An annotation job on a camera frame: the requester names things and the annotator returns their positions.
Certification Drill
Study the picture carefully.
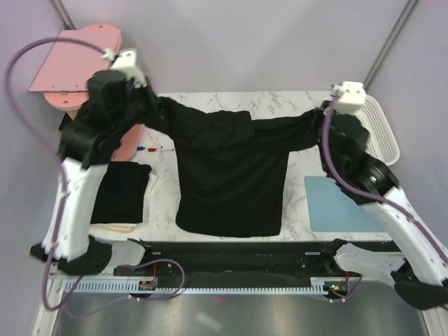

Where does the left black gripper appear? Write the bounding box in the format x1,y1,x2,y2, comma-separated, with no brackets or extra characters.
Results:
114,76,166,136

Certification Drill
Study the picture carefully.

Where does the black graphic t shirt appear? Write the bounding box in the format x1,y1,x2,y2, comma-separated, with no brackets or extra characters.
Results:
144,97,324,238

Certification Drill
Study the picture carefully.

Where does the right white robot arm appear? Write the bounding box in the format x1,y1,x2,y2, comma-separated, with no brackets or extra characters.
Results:
318,99,447,311

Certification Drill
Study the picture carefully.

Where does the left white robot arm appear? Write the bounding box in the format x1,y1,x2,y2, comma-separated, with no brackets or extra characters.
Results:
29,70,157,276

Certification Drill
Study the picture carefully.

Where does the folded black t shirt stack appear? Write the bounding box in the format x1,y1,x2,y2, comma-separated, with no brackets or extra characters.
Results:
90,162,152,225

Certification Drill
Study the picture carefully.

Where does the white plastic basket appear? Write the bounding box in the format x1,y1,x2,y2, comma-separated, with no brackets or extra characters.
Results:
355,94,400,167

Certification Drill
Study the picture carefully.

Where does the red marker pen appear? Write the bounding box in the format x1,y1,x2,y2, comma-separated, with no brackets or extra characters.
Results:
146,146,174,153

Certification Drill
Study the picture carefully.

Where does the pink three tier shelf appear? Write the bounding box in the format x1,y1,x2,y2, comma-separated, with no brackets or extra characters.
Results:
31,24,151,166

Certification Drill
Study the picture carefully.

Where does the pink clipboard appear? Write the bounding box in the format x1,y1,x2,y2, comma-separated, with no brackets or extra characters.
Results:
29,24,122,92

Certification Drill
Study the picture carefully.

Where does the light blue mat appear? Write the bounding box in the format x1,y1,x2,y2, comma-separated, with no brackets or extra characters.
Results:
304,176,385,233

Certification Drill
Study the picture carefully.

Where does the wooden stick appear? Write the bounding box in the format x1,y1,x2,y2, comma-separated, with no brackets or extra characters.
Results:
106,225,135,233

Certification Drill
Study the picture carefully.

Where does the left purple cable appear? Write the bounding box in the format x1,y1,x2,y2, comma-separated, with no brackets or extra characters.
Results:
3,37,186,319

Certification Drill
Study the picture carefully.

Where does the white slotted cable duct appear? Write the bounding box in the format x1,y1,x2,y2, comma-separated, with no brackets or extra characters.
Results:
62,278,342,295

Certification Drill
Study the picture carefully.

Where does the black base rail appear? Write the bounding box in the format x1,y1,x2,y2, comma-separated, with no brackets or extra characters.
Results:
113,241,354,278

